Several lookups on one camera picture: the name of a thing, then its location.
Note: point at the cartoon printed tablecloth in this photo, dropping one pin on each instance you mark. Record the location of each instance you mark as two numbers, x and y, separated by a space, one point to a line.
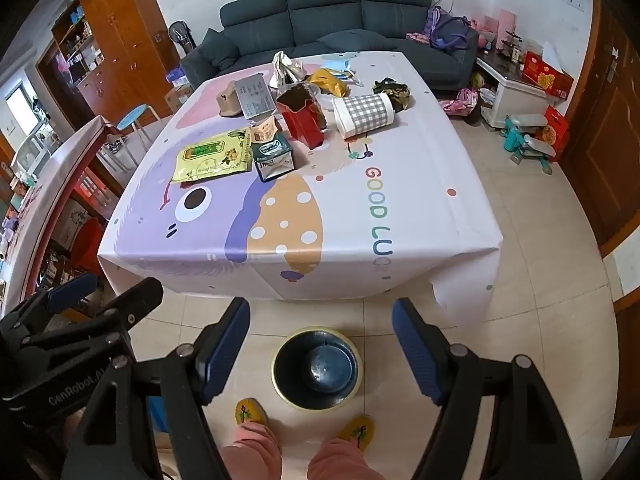
352 220

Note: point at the black yellow wrapper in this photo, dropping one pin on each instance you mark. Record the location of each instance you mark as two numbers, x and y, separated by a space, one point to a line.
398 93

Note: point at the yellow slipper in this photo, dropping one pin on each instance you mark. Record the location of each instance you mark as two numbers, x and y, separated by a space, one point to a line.
359 431
250 410

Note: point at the dark green small box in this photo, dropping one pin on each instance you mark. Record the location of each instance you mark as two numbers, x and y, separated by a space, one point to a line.
274 158

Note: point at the dark green sofa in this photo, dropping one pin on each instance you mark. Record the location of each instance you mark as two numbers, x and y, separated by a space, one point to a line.
255 30

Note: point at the purple backpack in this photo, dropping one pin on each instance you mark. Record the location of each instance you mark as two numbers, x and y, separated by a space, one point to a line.
448 33

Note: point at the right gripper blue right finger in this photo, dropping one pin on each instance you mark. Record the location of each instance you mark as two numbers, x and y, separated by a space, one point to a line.
425 348

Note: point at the wooden door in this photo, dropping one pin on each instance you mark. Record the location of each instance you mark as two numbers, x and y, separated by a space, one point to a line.
601 159

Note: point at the brown pulp egg tray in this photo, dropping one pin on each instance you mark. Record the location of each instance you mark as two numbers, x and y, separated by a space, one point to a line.
228 102

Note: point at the blue face mask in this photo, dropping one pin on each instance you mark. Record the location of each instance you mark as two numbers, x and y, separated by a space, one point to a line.
336 63

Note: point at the grey checked paper cup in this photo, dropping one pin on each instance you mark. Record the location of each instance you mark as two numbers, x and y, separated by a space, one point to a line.
357 115

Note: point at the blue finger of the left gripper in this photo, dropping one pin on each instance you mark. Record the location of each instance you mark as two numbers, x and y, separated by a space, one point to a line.
70 293

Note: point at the blue round stool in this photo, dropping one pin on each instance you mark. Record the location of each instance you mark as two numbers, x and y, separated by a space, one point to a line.
129 125

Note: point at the yellow green snack bag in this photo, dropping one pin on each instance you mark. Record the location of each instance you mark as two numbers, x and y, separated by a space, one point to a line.
218 156

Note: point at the teal stepper machine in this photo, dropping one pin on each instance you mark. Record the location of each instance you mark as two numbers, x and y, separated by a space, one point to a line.
521 144

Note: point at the orange snack packet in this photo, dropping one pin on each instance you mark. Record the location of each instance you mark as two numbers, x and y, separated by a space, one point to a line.
264 131

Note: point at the left yellow slipper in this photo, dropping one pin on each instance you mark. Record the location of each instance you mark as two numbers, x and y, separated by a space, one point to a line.
250 410

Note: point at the round trash bin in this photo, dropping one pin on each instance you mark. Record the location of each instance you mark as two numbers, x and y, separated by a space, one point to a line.
317 370

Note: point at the beige paper bag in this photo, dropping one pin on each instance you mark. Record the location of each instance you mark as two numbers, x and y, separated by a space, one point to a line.
286 71

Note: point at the black standing fan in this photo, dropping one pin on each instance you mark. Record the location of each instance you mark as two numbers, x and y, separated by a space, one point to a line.
180 33

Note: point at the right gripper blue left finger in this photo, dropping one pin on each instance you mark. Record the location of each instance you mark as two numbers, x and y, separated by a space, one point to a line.
217 348

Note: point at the right yellow slipper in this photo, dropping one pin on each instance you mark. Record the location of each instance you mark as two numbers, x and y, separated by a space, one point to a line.
359 431

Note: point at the wooden cabinet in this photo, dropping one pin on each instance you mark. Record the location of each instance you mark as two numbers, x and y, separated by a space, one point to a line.
107 57

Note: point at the red gift box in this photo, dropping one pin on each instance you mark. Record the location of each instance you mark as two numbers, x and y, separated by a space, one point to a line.
555 83

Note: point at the white tv stand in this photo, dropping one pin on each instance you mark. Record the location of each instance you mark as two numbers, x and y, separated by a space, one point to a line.
513 93

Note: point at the yellow mailer bag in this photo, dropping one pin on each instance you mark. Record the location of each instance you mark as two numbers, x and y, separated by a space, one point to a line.
326 81

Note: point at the red paper bag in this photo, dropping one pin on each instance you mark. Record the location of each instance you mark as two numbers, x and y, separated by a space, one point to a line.
301 114

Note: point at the silver grey carton box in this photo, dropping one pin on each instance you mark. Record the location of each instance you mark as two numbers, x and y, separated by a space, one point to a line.
254 96

